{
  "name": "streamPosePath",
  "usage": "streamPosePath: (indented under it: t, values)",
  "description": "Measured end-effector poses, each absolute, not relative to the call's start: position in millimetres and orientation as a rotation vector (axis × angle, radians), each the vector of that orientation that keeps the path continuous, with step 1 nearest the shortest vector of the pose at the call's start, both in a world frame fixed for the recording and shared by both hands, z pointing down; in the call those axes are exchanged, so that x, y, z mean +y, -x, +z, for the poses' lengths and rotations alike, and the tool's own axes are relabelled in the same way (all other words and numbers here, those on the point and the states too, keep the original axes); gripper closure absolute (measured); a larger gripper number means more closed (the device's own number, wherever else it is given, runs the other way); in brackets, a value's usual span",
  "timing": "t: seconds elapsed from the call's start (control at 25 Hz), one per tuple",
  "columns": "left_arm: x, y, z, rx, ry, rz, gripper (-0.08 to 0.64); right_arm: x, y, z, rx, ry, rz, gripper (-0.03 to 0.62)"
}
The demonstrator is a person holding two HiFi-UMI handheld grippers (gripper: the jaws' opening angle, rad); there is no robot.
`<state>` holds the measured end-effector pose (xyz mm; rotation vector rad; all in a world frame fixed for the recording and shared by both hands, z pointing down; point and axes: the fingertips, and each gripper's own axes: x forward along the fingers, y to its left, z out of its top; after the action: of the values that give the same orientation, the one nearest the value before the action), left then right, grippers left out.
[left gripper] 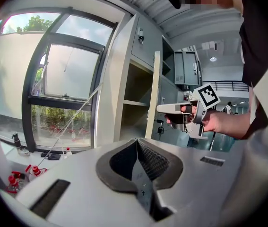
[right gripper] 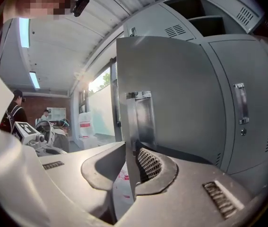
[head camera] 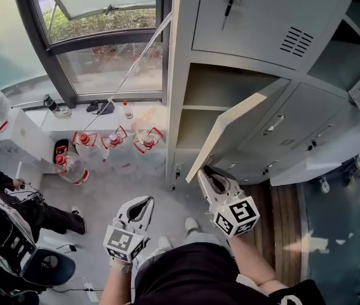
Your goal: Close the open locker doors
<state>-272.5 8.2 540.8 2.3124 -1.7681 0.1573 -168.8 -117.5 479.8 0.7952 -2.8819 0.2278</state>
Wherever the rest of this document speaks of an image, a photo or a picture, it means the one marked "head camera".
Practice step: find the grey wheeled cart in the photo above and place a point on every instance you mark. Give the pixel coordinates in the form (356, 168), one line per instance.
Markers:
(324, 185)

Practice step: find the small black bin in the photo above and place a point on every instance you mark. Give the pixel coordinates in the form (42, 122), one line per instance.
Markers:
(61, 145)

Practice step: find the person's right shoe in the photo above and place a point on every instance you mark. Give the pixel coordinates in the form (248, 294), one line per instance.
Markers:
(192, 225)

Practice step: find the black-framed window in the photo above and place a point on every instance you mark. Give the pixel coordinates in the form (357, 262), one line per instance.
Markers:
(119, 71)

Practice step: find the person's grey trousers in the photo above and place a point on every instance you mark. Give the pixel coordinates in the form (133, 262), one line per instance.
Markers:
(198, 238)

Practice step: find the person's left shoe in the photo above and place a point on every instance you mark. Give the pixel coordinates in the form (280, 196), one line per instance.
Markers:
(164, 242)

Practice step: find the wooden plank platform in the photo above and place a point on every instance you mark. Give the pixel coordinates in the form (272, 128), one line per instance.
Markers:
(281, 221)

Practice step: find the person's left forearm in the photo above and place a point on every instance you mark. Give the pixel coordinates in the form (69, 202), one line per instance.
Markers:
(114, 288)

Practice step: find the black cloth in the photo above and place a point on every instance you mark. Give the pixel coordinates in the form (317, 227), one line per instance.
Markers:
(103, 108)

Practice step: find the translucent orange plastic bag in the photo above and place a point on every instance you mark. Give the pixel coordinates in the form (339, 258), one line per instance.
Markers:
(144, 119)

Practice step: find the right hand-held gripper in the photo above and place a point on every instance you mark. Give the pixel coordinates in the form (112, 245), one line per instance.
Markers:
(237, 216)

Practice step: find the person's black shirt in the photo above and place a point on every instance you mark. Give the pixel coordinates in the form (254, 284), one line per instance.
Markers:
(192, 278)

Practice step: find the black power adapter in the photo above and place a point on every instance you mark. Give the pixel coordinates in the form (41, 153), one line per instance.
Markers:
(72, 248)

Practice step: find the person's right forearm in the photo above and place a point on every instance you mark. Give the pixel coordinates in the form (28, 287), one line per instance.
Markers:
(252, 262)

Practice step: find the person's shoe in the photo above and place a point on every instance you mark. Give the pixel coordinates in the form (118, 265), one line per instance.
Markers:
(192, 225)
(164, 242)

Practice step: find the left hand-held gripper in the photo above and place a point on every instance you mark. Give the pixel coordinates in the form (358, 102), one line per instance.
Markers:
(122, 243)

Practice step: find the black round stool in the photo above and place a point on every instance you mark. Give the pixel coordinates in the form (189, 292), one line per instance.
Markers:
(49, 267)

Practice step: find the small glass jar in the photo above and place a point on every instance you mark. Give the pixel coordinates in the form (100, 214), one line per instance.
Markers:
(63, 112)

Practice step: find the small clear bottle red cap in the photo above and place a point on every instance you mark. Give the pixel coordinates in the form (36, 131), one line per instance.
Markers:
(128, 110)

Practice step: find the white water dispenser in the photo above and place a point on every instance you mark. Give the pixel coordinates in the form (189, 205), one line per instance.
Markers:
(17, 132)

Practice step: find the grey metal locker cabinet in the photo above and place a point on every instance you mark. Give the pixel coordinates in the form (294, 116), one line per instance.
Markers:
(262, 27)

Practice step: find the black thermos bottle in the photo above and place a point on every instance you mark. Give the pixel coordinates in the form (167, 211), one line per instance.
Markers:
(51, 103)

